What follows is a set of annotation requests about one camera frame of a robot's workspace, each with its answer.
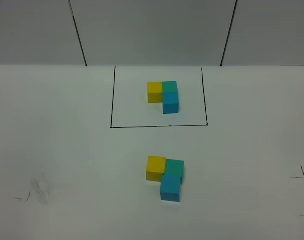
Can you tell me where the yellow template block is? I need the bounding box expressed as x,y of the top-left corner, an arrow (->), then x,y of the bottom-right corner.
147,82 -> 163,104

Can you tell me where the blue template block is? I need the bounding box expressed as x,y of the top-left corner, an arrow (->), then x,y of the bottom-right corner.
162,92 -> 179,114

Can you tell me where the green template block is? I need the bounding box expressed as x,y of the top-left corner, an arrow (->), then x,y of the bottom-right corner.
162,81 -> 178,93

